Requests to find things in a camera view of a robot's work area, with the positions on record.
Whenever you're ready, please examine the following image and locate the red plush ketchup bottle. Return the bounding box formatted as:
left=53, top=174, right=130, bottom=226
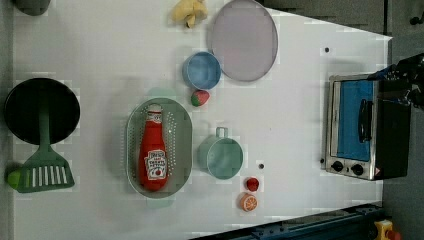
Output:
left=138, top=104, right=168, bottom=191

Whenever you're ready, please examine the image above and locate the grey-green oval strainer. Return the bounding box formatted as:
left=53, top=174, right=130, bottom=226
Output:
left=125, top=88, right=193, bottom=209

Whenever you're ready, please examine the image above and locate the plush strawberry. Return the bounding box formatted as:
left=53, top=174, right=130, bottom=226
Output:
left=190, top=90, right=210, bottom=107

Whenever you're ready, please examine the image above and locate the teal green mug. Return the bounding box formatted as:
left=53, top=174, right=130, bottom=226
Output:
left=198, top=127, right=244, bottom=180

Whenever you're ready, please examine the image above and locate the blue bowl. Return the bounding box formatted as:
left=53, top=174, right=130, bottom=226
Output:
left=182, top=52, right=221, bottom=90

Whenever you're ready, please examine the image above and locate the small red toy fruit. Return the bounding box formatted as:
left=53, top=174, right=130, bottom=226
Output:
left=246, top=177, right=259, bottom=192

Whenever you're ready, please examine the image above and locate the lilac round plate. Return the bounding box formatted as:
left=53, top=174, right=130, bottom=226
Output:
left=210, top=0, right=278, bottom=82

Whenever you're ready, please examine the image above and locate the toy orange slice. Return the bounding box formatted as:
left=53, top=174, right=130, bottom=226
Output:
left=239, top=193, right=258, bottom=212

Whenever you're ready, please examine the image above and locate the yellow plush banana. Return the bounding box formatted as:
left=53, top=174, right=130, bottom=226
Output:
left=171, top=0, right=208, bottom=28

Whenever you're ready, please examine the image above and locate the silver black toaster oven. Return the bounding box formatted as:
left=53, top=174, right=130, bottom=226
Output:
left=322, top=75, right=411, bottom=181

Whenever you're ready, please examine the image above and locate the green slotted spatula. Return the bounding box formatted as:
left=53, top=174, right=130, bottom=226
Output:
left=17, top=98, right=75, bottom=193

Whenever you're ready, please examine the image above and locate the black frying pan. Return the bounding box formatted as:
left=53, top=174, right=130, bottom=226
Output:
left=4, top=78, right=80, bottom=145

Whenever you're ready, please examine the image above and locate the yellow red toy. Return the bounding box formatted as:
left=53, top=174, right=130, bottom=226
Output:
left=374, top=220, right=402, bottom=240

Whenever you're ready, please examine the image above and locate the small green toy fruit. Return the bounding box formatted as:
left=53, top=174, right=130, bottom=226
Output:
left=7, top=170, right=21, bottom=190

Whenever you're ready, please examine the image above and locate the dark grey cylinder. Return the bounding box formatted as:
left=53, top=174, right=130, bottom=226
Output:
left=14, top=0, right=51, bottom=16

